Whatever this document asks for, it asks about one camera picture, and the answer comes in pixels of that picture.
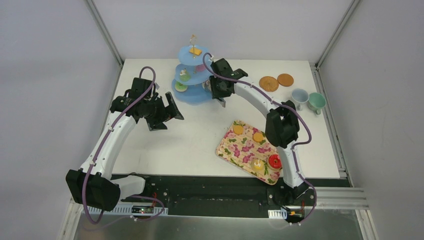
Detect white left cable duct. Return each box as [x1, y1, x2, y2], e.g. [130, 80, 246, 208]
[103, 203, 168, 217]

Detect green teacup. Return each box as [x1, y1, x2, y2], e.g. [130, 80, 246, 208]
[307, 92, 327, 115]

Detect red frosted donut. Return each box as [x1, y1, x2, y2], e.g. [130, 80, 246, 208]
[267, 154, 282, 171]

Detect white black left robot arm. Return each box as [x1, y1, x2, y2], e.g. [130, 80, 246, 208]
[65, 77, 184, 212]

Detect floral rectangular tray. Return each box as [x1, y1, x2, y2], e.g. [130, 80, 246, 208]
[215, 120, 283, 186]

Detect metal frame rail left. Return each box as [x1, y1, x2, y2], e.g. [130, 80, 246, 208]
[84, 0, 125, 68]

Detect blue three-tier cake stand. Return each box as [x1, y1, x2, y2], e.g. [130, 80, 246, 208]
[172, 34, 212, 105]

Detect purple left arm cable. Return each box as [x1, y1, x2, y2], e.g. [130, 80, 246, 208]
[82, 66, 166, 225]

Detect metal serving tongs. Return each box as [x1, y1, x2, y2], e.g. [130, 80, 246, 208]
[207, 92, 226, 108]

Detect round orange biscuit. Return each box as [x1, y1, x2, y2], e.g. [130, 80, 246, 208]
[252, 132, 264, 143]
[233, 125, 244, 135]

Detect metal frame rail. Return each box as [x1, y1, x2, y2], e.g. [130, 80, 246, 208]
[84, 0, 125, 68]
[315, 0, 362, 70]

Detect pink frosted cake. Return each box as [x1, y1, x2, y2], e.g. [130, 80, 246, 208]
[194, 64, 206, 73]

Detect round orange biscuit top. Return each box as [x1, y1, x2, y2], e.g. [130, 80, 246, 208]
[233, 125, 244, 135]

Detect white cable duct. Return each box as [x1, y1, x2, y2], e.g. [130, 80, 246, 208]
[103, 203, 168, 217]
[267, 208, 288, 220]

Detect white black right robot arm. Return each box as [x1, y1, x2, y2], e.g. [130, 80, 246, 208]
[207, 58, 310, 205]

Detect light blue teacup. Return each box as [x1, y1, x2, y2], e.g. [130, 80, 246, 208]
[291, 88, 309, 111]

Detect metal frame rail right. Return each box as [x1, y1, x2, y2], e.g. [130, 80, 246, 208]
[315, 0, 362, 70]

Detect white right cable duct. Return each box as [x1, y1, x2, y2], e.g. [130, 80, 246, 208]
[267, 208, 288, 220]

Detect large round brown coaster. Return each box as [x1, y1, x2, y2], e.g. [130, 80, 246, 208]
[259, 76, 280, 92]

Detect dark green flower donut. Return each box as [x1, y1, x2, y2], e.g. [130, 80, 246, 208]
[179, 68, 191, 82]

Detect light green frosted donut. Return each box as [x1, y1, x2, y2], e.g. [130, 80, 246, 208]
[174, 82, 188, 93]

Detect small round brown coaster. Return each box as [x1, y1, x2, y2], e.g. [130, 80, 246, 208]
[277, 73, 294, 87]

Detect chocolate drizzle white donut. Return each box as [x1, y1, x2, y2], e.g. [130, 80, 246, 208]
[202, 80, 212, 93]

